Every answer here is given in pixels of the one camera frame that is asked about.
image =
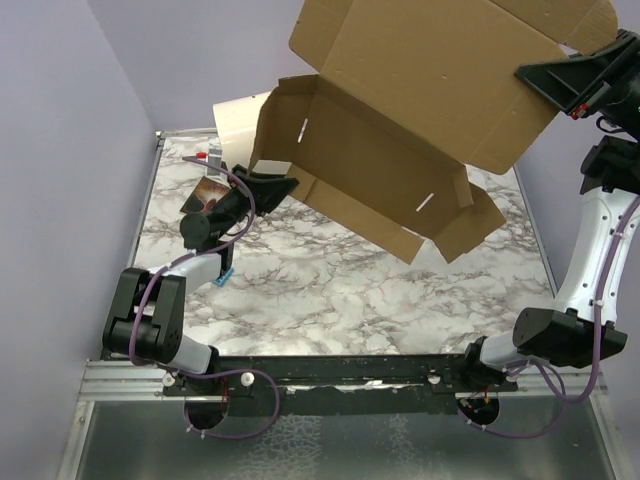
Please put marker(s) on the small blue rack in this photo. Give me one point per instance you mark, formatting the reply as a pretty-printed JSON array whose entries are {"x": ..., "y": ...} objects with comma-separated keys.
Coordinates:
[{"x": 224, "y": 277}]

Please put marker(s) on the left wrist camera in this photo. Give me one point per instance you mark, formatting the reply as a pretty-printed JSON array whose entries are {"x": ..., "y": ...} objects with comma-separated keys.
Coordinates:
[{"x": 213, "y": 159}]

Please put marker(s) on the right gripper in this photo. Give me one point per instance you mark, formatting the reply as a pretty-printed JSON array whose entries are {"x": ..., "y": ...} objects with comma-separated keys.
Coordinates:
[{"x": 567, "y": 80}]

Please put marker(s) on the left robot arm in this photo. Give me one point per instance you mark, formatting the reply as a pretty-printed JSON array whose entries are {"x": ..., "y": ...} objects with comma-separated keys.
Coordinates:
[{"x": 146, "y": 317}]

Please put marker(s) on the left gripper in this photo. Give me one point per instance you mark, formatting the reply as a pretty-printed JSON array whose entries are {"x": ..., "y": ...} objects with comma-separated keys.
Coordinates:
[{"x": 266, "y": 189}]

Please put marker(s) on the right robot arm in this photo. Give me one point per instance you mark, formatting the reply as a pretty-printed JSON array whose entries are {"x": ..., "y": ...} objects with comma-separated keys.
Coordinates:
[{"x": 578, "y": 330}]

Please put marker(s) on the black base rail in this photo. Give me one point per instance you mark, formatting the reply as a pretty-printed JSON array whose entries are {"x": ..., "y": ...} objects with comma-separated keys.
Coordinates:
[{"x": 335, "y": 385}]

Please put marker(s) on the dark paperback book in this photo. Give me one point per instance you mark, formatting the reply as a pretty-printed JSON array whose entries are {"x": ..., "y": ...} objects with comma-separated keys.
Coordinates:
[{"x": 206, "y": 194}]

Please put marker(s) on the brown cardboard box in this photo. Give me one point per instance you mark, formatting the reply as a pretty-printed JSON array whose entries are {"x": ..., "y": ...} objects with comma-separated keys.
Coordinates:
[{"x": 404, "y": 97}]

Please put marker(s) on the cream cylindrical container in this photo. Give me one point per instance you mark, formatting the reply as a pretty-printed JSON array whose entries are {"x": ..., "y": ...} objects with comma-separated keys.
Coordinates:
[{"x": 236, "y": 122}]

